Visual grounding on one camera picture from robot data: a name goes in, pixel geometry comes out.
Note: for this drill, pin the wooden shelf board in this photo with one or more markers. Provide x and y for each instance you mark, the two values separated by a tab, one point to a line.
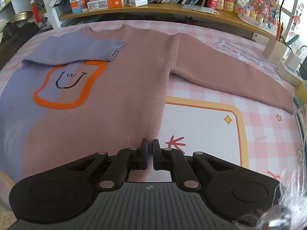
172	10

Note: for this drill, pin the yellow container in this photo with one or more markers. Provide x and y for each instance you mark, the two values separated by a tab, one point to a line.
301	91

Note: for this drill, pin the gold round tin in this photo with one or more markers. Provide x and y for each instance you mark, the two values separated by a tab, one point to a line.
22	16

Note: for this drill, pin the red bottle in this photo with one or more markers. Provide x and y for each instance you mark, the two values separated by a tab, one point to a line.
36	13

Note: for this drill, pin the white charger plug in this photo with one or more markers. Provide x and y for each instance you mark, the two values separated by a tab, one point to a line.
138	2

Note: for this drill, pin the white plugged charger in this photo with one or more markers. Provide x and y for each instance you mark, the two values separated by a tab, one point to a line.
295	58

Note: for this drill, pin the black chair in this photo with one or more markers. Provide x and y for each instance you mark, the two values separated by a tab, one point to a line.
16	38

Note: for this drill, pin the white power strip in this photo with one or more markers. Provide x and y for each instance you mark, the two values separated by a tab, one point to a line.
287	73

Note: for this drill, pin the pink and purple knit sweater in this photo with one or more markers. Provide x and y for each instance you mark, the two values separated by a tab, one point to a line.
112	81

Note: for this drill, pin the black power adapter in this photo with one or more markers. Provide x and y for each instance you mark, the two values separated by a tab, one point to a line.
304	68

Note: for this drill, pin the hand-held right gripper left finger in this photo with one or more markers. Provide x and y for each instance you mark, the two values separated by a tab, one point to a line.
144	157

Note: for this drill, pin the orange pencil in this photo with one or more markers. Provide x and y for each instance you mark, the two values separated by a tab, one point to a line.
279	31

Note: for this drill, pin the pink checked cartoon desk mat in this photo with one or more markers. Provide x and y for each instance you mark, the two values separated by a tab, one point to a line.
206	124

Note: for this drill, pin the white shelf frame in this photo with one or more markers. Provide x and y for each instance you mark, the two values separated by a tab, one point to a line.
51	14

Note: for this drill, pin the beige pen holder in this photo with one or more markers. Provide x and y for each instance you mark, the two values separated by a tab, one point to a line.
274	49

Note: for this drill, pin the flat white orange box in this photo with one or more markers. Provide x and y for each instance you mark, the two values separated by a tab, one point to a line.
106	2

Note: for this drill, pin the flat blue packet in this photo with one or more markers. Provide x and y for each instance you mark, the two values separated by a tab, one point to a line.
200	9

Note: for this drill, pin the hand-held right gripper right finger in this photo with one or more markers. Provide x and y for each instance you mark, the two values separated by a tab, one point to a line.
155	157

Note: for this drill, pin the tray of colourful figurines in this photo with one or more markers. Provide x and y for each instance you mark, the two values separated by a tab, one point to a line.
260	3

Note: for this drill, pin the teal pen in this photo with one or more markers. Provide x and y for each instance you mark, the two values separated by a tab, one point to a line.
293	40

